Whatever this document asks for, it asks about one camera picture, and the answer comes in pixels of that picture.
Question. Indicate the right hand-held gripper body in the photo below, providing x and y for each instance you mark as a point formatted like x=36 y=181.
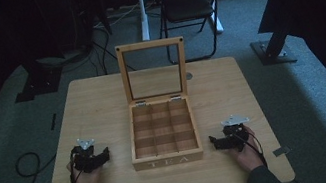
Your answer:
x=235 y=134

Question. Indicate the person's right hand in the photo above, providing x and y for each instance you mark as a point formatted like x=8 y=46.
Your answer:
x=248 y=157

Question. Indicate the black tape strip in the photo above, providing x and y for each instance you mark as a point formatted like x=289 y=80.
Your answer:
x=53 y=121

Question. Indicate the black stand base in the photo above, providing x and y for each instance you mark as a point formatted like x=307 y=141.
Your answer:
x=39 y=84

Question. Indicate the wooden tea box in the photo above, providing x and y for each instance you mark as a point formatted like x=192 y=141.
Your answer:
x=168 y=161

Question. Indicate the grey tape strip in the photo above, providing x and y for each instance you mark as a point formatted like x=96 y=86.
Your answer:
x=281 y=151

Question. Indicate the black stand with metal base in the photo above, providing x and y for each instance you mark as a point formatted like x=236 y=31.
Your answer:
x=274 y=51

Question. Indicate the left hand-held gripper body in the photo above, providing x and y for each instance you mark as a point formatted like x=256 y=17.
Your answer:
x=85 y=159

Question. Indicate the black folding chair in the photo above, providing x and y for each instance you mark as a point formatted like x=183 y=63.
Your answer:
x=145 y=10
x=188 y=6

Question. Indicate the round metal table grommet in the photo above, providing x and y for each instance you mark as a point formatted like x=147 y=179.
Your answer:
x=189 y=75

